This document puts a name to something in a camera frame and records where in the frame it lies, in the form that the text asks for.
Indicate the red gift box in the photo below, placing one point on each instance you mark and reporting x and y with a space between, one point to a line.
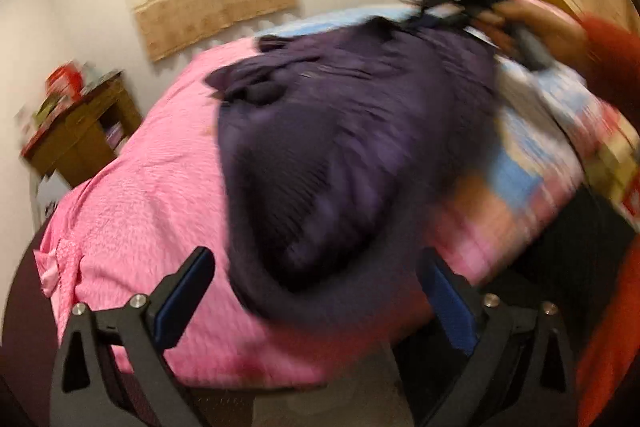
64 79

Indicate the brown wooden desk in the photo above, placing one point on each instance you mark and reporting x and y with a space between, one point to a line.
80 132

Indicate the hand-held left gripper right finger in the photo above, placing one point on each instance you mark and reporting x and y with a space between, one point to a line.
450 307

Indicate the purple quilted jacket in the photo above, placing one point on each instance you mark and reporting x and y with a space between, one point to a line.
350 132

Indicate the white paper bag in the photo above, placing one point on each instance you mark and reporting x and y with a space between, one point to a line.
50 198

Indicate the person's right hand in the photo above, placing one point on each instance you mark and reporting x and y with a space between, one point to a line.
545 27

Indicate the person's right forearm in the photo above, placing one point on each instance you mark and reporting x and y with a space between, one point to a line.
615 62

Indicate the blue patterned bedsheet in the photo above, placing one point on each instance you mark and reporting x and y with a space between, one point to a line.
530 122

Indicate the person's red top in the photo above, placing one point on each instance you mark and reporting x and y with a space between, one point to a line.
612 337

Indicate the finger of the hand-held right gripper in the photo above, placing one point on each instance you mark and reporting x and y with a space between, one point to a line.
425 14

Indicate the cream bed side rail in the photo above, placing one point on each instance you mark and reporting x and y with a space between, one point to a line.
612 167

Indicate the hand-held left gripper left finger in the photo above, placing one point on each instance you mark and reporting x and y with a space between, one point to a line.
181 302

